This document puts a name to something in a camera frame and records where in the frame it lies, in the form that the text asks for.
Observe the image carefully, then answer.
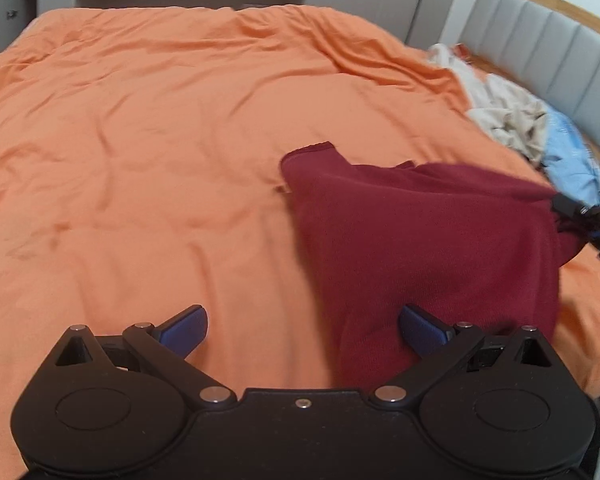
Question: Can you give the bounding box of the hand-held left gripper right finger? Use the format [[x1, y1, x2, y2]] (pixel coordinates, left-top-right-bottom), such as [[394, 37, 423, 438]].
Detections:
[[369, 304, 557, 408]]

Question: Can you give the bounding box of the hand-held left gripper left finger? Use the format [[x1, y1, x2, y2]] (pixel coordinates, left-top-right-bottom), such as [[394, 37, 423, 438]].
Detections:
[[54, 304, 237, 409]]

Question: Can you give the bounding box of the dark red long-sleeve sweater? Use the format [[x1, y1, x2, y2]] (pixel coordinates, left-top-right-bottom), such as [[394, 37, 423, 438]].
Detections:
[[279, 141, 588, 392]]

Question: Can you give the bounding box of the light blue cloth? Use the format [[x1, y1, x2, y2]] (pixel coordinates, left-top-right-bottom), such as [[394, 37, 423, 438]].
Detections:
[[541, 110, 600, 207]]

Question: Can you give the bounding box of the beige crumpled cloth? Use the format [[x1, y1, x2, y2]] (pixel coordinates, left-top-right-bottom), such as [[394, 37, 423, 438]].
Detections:
[[426, 42, 552, 167]]

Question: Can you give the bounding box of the grey padded wooden headboard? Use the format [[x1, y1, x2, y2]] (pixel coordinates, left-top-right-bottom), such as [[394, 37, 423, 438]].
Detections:
[[457, 0, 600, 186]]

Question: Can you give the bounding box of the orange blanket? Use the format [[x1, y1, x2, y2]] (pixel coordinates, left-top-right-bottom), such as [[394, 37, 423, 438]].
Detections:
[[0, 4, 600, 476]]

